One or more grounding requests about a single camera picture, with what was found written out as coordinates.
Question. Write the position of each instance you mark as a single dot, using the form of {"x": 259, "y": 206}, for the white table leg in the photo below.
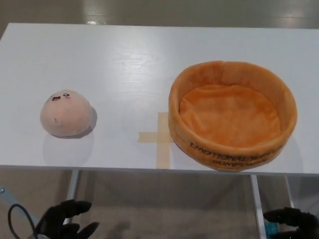
{"x": 72, "y": 184}
{"x": 290, "y": 189}
{"x": 256, "y": 194}

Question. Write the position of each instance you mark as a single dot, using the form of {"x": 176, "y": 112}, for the orange plush round plate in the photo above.
{"x": 229, "y": 117}

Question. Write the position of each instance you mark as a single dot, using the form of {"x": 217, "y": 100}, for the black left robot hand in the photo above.
{"x": 58, "y": 211}

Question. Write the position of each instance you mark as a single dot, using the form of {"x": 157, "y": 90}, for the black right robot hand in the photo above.
{"x": 291, "y": 215}

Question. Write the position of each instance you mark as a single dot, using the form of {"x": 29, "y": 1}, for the beige masking tape strip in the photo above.
{"x": 164, "y": 152}

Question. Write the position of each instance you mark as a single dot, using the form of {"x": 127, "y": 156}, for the teal patterned object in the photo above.
{"x": 271, "y": 227}

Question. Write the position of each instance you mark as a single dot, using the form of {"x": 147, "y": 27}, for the pink round plush toy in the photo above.
{"x": 66, "y": 114}

